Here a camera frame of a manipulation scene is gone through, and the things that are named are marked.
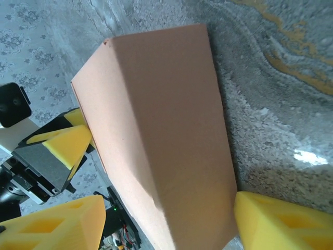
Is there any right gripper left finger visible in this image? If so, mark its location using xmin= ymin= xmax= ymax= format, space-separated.
xmin=0 ymin=194 xmax=107 ymax=250

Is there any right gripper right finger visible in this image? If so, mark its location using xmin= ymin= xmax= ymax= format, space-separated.
xmin=233 ymin=191 xmax=333 ymax=250

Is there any orange paper box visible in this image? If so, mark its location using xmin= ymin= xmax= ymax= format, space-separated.
xmin=70 ymin=22 xmax=240 ymax=250

